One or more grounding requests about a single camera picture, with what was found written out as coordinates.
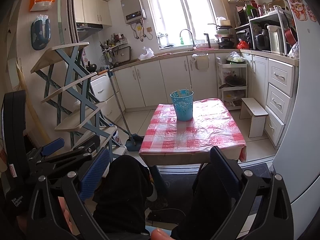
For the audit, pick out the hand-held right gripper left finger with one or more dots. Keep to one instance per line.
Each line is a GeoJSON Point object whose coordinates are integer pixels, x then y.
{"type": "Point", "coordinates": [96, 172]}

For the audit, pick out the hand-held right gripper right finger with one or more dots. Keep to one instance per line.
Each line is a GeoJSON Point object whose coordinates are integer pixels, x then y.
{"type": "Point", "coordinates": [226, 172]}

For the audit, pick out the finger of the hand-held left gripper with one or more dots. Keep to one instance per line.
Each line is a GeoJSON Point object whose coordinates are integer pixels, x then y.
{"type": "Point", "coordinates": [85, 146]}
{"type": "Point", "coordinates": [52, 146]}

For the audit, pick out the teal perforated plastic basket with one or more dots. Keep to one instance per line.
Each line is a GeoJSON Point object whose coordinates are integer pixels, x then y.
{"type": "Point", "coordinates": [183, 110]}

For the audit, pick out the bunch of bamboo chopsticks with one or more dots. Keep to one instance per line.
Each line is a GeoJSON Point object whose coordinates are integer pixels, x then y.
{"type": "Point", "coordinates": [180, 93]}

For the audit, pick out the person's left hand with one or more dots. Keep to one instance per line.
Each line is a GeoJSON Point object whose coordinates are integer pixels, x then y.
{"type": "Point", "coordinates": [65, 215]}

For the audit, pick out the person's right hand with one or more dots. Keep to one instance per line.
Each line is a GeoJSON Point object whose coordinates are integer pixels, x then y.
{"type": "Point", "coordinates": [160, 235]}

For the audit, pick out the person's left leg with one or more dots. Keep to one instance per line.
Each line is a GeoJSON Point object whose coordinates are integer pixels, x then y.
{"type": "Point", "coordinates": [122, 192]}

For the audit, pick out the person's leg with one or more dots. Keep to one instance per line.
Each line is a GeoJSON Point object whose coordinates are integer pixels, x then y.
{"type": "Point", "coordinates": [210, 205]}
{"type": "Point", "coordinates": [122, 192]}

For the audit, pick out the person's right leg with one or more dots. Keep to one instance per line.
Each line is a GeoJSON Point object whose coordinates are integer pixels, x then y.
{"type": "Point", "coordinates": [210, 205]}

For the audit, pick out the red white checked tablecloth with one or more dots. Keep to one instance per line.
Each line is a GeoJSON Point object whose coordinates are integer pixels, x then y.
{"type": "Point", "coordinates": [200, 135]}

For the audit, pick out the white step stool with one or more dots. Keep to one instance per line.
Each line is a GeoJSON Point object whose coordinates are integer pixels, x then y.
{"type": "Point", "coordinates": [255, 110]}

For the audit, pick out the black cooking pot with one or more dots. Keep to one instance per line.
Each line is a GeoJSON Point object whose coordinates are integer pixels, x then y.
{"type": "Point", "coordinates": [91, 67]}

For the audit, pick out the folding wooden shelf rack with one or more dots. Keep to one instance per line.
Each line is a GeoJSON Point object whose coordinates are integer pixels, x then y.
{"type": "Point", "coordinates": [72, 67]}

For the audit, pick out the dark wok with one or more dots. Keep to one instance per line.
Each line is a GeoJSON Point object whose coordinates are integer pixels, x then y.
{"type": "Point", "coordinates": [235, 81]}

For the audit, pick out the white drawer cabinet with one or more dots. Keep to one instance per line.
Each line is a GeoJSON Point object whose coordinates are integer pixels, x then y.
{"type": "Point", "coordinates": [280, 92]}

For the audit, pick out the white base cabinets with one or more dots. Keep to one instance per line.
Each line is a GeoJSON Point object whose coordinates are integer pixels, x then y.
{"type": "Point", "coordinates": [155, 80]}

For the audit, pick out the white refrigerator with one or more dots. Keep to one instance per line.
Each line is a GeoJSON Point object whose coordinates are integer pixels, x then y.
{"type": "Point", "coordinates": [300, 105]}

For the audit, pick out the dark hanging tray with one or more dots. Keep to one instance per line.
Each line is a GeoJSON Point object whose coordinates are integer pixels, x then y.
{"type": "Point", "coordinates": [124, 54]}

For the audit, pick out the blue slippers in plastic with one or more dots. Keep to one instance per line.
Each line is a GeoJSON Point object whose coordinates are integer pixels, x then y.
{"type": "Point", "coordinates": [40, 33]}

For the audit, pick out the white storage trolley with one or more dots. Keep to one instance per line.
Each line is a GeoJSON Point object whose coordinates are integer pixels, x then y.
{"type": "Point", "coordinates": [232, 66]}

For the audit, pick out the white plastic bag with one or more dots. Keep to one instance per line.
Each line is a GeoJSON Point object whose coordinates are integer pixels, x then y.
{"type": "Point", "coordinates": [147, 54]}

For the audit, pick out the white hanging waste bin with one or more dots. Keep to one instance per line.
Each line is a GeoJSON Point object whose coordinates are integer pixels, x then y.
{"type": "Point", "coordinates": [201, 62]}

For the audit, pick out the bag of green vegetables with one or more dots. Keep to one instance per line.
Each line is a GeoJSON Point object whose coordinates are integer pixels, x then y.
{"type": "Point", "coordinates": [235, 58]}

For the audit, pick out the black range hood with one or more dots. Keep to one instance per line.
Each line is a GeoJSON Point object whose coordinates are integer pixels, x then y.
{"type": "Point", "coordinates": [87, 26]}

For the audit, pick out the red plastic bag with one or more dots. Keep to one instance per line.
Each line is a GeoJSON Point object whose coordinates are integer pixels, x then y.
{"type": "Point", "coordinates": [243, 45]}

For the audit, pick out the dish rack with pots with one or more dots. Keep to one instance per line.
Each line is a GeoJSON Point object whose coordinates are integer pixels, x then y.
{"type": "Point", "coordinates": [225, 40]}

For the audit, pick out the black angular tap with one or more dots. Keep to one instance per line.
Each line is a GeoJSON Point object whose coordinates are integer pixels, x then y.
{"type": "Point", "coordinates": [208, 40]}

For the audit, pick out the black rice cooker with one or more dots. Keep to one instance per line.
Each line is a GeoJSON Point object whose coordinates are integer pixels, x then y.
{"type": "Point", "coordinates": [261, 42]}

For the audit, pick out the chrome arched faucet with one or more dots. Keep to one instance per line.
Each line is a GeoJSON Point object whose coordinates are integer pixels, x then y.
{"type": "Point", "coordinates": [193, 41]}

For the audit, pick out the green dish soap bottle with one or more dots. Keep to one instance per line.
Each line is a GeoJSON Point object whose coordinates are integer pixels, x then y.
{"type": "Point", "coordinates": [181, 41]}

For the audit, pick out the clear plastic bag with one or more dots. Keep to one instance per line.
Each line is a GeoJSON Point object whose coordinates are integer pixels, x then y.
{"type": "Point", "coordinates": [293, 51]}

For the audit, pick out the white electric thermo pot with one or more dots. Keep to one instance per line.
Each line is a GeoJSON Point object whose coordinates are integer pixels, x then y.
{"type": "Point", "coordinates": [275, 41]}

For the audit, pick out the grey water heater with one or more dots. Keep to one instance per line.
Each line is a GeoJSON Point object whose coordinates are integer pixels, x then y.
{"type": "Point", "coordinates": [132, 8]}

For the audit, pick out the red pot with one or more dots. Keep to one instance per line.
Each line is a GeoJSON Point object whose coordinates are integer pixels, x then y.
{"type": "Point", "coordinates": [290, 35]}

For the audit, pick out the white counter shelf rack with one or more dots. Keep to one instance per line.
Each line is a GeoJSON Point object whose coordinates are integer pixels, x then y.
{"type": "Point", "coordinates": [265, 17]}

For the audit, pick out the white framed window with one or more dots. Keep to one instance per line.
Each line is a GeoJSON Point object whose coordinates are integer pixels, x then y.
{"type": "Point", "coordinates": [180, 12]}

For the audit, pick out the large lion sticker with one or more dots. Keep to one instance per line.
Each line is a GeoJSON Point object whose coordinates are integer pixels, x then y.
{"type": "Point", "coordinates": [297, 6]}

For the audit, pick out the small lion sticker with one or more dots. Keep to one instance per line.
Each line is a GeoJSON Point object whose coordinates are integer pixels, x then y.
{"type": "Point", "coordinates": [311, 12]}

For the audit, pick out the wall utensil rack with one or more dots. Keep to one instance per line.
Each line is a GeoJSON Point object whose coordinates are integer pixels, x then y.
{"type": "Point", "coordinates": [112, 46]}

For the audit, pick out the cream wall cabinets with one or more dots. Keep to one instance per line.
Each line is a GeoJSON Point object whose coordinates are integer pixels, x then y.
{"type": "Point", "coordinates": [92, 8]}

